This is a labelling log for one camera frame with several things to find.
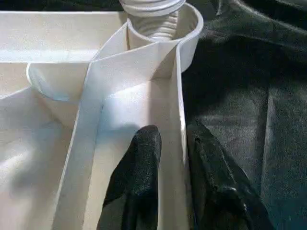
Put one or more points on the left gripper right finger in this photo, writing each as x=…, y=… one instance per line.
x=220, y=187

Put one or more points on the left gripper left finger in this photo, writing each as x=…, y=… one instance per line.
x=134, y=187

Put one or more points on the white plastic table top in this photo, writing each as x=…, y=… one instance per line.
x=48, y=57

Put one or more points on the white plastic table leg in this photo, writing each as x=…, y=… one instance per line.
x=151, y=19

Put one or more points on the black plastic mat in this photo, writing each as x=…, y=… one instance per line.
x=249, y=96

